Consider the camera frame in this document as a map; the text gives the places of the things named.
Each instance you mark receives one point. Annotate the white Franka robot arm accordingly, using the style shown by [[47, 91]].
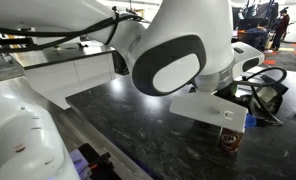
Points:
[[188, 26]]

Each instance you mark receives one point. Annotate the seated person in blue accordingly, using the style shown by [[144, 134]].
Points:
[[258, 35]]

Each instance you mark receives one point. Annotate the black curtain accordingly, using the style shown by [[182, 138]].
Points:
[[251, 11]]

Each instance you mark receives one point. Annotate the black tool with orange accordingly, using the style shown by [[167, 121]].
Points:
[[98, 163]]

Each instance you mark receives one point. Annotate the white counter cabinet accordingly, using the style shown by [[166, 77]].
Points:
[[71, 73]]

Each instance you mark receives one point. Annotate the black root beer can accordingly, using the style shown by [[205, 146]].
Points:
[[231, 141]]

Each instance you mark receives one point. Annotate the black computer tower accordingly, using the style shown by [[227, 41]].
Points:
[[119, 64]]

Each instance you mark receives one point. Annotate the standing person in maroon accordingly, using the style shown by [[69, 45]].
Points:
[[281, 28]]

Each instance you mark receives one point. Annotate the black picture frame stand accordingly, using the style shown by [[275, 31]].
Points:
[[267, 95]]

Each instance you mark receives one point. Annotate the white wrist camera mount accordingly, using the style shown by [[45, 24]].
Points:
[[208, 110]]

